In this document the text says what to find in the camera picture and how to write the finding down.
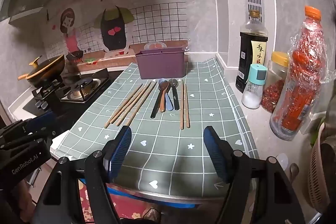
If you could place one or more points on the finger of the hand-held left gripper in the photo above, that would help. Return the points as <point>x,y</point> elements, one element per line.
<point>42,134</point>
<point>40,119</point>

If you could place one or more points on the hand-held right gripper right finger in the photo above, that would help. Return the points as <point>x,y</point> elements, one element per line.
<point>215,154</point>

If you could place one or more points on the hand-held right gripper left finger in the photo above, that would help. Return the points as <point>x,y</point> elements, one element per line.
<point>120,153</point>

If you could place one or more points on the purple plastic utensil holder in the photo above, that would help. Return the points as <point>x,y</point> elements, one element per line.
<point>160,66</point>

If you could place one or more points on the green checked tablecloth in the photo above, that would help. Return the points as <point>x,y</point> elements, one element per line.
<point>162,134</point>

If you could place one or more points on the black plastic spoon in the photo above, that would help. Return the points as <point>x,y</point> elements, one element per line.
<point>156,108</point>

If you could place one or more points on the red floral mat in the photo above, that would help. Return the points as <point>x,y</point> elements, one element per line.
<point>92,203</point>

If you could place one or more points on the blue plastic bin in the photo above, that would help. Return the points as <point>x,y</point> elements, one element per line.
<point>157,199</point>

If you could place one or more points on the brown wooden spoon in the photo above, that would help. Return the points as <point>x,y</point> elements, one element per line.
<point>163,103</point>

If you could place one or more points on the blue plastic spoon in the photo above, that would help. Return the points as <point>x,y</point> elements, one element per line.
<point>169,104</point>

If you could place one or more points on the small white round object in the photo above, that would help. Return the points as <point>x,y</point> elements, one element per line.
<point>283,161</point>

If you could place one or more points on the salt shaker with teal cap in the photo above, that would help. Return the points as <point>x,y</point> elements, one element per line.
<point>253,98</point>

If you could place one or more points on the black bowl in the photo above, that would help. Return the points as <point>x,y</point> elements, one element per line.
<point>74,56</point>

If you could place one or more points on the chili flake jar yellow lid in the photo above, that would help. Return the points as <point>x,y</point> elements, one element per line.
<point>273,87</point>

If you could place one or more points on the dark soy sauce bottle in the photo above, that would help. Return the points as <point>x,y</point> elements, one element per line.
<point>246,56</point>

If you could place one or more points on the pink plastic colander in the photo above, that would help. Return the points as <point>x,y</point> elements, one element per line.
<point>319,174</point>

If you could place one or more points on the orange cap bottle of chili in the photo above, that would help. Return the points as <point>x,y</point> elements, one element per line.
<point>299,77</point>

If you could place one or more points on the cartoon couple wall poster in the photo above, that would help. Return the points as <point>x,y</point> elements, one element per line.
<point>147,16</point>

